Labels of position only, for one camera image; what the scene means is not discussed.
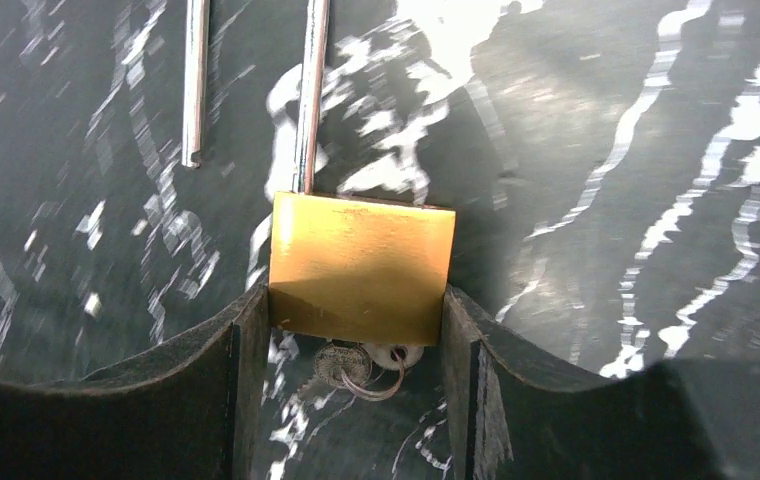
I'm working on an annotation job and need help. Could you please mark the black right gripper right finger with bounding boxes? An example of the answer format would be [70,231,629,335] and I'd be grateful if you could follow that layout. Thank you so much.
[439,287,760,479]

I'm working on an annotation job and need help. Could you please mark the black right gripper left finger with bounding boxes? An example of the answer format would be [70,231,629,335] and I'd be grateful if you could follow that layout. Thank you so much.
[0,284,270,479]

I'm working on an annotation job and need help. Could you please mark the large brass padlock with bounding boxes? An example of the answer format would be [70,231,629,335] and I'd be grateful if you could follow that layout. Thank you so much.
[181,0,457,348]

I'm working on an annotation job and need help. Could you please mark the silver keys of large padlock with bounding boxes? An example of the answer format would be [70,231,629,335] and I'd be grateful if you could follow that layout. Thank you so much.
[297,342,424,402]

